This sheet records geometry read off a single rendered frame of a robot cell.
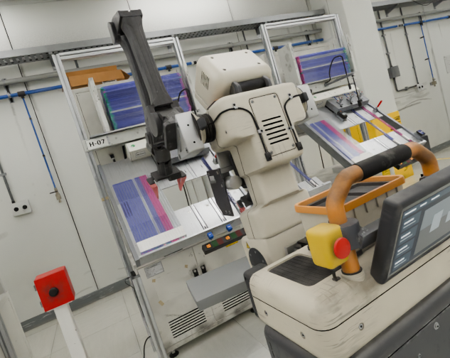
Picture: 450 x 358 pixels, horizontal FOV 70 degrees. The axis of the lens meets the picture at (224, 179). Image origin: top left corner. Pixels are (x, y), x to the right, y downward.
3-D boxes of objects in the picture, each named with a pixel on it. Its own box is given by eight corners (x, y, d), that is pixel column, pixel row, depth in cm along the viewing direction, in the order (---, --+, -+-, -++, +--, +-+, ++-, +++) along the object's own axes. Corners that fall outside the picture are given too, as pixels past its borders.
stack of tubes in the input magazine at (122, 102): (193, 111, 209) (180, 70, 207) (114, 129, 190) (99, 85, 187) (187, 114, 221) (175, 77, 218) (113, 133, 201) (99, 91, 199)
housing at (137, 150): (202, 148, 219) (202, 131, 209) (132, 168, 200) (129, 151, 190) (197, 140, 223) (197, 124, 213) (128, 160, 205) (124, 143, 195)
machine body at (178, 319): (266, 309, 211) (239, 221, 205) (167, 364, 184) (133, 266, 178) (227, 282, 271) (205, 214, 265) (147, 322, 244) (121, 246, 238)
